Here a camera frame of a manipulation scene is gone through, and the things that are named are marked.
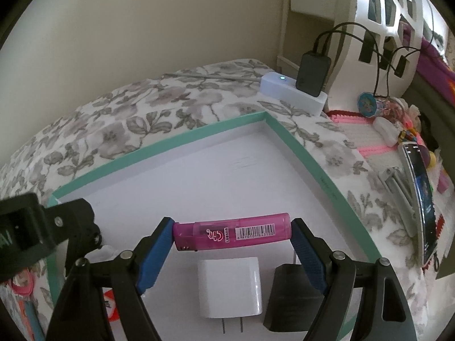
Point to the teal shallow cardboard box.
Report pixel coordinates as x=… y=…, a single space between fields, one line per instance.
x=213 y=170

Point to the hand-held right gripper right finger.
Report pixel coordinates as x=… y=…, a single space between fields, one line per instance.
x=309 y=255

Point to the glitter tube blue cap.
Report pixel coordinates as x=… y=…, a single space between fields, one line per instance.
x=376 y=104

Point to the black charger cube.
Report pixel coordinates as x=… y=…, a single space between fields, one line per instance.
x=288 y=291

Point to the smartphone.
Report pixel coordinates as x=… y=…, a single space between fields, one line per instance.
x=421 y=206

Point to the pink purple lighter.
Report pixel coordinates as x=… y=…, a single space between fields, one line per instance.
x=231 y=232

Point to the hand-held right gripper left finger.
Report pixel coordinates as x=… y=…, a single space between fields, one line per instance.
x=154 y=255

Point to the black power adapter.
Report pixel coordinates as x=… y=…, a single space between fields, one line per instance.
x=312 y=74

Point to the white power strip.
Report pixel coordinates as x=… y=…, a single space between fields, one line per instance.
x=288 y=90

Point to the white shelf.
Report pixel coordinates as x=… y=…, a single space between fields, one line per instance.
x=309 y=3

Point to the small red white bottle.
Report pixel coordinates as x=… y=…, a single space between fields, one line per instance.
x=111 y=302

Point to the grey metal stand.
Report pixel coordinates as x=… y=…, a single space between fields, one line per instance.
x=396 y=199

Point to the small white case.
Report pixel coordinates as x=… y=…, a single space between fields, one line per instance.
x=385 y=131

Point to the white charger plug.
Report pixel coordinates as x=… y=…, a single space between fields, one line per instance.
x=229 y=284

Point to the pink smart band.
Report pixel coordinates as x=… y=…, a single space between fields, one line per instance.
x=21 y=285

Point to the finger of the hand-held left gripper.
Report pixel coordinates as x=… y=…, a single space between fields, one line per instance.
x=78 y=227

